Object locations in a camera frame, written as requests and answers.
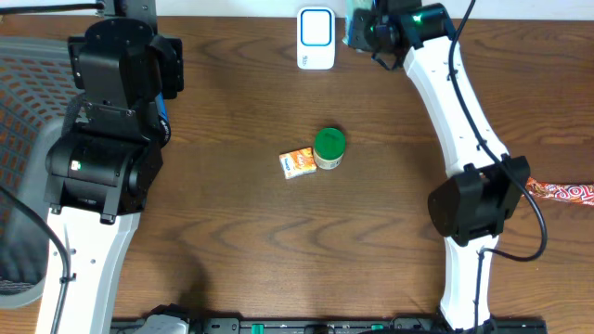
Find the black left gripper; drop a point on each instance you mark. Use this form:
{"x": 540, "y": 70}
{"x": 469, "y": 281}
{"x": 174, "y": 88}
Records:
{"x": 173, "y": 63}

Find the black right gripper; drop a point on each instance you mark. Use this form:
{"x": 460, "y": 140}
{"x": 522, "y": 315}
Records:
{"x": 357, "y": 40}

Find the light blue tissue pack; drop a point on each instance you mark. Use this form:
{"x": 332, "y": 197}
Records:
{"x": 357, "y": 15}

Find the green lid jar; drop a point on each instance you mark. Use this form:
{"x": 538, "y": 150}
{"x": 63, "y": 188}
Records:
{"x": 329, "y": 148}

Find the small orange snack box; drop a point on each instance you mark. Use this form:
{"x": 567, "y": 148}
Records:
{"x": 297, "y": 163}

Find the red chocolate bar wrapper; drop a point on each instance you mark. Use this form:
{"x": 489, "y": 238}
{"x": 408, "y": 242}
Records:
{"x": 577, "y": 194}

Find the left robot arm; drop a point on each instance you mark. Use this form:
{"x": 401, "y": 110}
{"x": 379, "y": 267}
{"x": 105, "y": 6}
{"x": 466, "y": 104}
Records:
{"x": 102, "y": 166}

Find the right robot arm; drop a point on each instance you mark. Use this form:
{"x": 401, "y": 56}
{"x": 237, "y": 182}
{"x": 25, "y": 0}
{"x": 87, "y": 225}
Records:
{"x": 484, "y": 183}

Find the grey plastic shopping basket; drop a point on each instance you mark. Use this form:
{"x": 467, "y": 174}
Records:
{"x": 36, "y": 86}

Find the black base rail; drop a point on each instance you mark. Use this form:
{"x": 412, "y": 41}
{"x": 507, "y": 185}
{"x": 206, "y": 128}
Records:
{"x": 173, "y": 319}

